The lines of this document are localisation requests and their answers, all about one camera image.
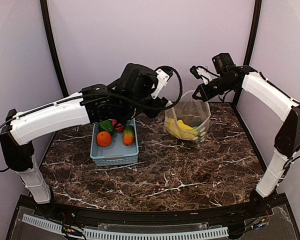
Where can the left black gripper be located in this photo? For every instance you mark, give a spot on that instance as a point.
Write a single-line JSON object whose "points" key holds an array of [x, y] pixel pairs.
{"points": [[156, 109]]}

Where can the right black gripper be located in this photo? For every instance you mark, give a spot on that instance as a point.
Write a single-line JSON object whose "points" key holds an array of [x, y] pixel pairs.
{"points": [[208, 95]]}

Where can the clear dotted zip bag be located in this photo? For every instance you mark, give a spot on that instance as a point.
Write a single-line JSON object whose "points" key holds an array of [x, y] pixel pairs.
{"points": [[193, 113]]}

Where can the yellow toy banana bunch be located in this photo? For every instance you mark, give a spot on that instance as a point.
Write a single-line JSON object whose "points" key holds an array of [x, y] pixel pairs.
{"points": [[179, 130]]}

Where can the orange toy orange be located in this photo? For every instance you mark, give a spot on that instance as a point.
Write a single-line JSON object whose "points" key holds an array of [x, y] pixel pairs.
{"points": [[104, 139]]}

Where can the blue perforated plastic basket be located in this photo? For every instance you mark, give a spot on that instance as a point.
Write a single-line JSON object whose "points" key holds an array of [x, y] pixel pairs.
{"points": [[116, 153]]}

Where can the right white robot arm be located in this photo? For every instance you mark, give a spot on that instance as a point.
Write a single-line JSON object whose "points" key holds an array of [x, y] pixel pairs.
{"points": [[229, 77]]}

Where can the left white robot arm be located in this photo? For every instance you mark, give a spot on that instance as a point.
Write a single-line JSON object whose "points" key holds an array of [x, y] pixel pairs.
{"points": [[135, 92]]}

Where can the green toy mango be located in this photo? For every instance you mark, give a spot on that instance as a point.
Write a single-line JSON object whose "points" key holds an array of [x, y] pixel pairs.
{"points": [[128, 135]]}

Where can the red toy apple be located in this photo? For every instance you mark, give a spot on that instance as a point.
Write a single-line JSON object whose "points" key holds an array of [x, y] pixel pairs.
{"points": [[118, 127]]}

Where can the green toy bell pepper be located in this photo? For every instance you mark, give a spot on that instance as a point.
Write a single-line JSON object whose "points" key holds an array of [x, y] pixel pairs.
{"points": [[106, 126]]}

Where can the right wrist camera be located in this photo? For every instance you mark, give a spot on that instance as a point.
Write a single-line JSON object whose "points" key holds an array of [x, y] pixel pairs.
{"points": [[201, 73]]}

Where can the black front rail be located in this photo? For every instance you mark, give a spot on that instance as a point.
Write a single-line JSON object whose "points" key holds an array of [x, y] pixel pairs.
{"points": [[237, 217]]}

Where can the grey slotted cable duct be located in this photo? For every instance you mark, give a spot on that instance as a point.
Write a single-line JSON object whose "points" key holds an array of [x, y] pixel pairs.
{"points": [[129, 232]]}

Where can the left black frame post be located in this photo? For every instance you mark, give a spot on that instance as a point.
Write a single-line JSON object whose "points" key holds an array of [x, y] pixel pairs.
{"points": [[52, 47]]}

